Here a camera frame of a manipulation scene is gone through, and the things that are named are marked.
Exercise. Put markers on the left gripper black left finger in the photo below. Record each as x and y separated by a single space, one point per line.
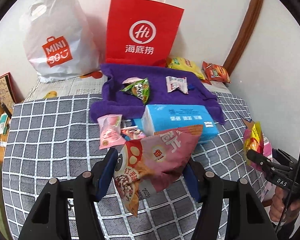
49 219

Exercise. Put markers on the right hand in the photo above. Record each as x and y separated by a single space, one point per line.
277 207

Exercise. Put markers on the pink peach snack packet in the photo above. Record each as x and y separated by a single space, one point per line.
110 131

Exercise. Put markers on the green snack packet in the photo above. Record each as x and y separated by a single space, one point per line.
137 87

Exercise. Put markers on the pink mushroom snack bag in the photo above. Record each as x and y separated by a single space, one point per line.
149 165

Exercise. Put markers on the brown wooden door frame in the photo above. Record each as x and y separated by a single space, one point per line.
245 32

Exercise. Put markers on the orange Lays chips bag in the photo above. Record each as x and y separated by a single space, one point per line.
216 72

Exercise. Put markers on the blue tissue pack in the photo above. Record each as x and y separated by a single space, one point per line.
162 117

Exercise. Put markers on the wooden side table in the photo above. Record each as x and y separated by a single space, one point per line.
3 138

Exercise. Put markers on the newspaper sheet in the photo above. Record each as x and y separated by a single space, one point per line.
75 86

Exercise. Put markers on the small pink white packet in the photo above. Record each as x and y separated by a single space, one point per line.
132 133

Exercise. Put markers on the purple towel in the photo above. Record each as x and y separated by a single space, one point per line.
115 101

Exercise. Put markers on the red paper shopping bag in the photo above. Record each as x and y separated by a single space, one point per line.
141 32

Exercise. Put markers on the yellow Lays chips bag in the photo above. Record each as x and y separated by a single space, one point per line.
179 63

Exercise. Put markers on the white blue snack packet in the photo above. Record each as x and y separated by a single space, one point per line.
176 83

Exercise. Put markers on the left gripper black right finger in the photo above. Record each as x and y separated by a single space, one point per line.
247 218

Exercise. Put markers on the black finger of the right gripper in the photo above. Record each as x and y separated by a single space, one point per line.
283 157
262 163

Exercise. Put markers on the white Miniso plastic bag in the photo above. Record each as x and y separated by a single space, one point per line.
58 42

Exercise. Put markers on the yellow pink snack bag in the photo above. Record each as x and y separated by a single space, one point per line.
253 139

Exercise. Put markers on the framed picture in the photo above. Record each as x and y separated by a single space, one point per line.
7 95

